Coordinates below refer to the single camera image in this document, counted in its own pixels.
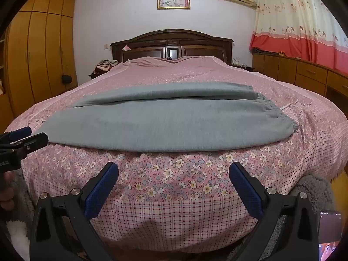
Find low wooden cabinet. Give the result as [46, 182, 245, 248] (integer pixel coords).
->
[252, 53, 348, 112]

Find person's left forearm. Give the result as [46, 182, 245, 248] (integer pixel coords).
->
[5, 169, 37, 261]

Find pink floral bedspread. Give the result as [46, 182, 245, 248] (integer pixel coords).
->
[5, 56, 348, 253]

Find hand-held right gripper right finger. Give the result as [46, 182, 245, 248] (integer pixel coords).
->
[229, 162, 319, 261]

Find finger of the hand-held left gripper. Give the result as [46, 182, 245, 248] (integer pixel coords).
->
[0, 133, 49, 159]
[0, 126, 32, 145]

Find bedside table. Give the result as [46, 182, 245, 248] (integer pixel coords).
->
[231, 57, 255, 73]

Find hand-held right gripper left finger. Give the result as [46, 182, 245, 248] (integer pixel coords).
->
[29, 162, 119, 261]

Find smartphone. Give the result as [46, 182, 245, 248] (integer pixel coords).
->
[318, 210, 343, 261]

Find dark wooden headboard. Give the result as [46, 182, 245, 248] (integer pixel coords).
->
[110, 29, 234, 66]

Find pile of clothes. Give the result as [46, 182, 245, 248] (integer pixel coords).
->
[89, 59, 120, 80]

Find grey pants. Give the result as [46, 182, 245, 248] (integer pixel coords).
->
[47, 82, 299, 153]

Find dark cloth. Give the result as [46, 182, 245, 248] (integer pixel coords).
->
[251, 47, 289, 57]

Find person's left hand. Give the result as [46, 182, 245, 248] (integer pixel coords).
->
[0, 172, 15, 211]

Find wooden wardrobe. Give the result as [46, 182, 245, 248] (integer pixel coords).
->
[4, 0, 78, 134]

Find cream and red curtain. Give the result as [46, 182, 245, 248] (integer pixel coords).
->
[249, 0, 348, 74]

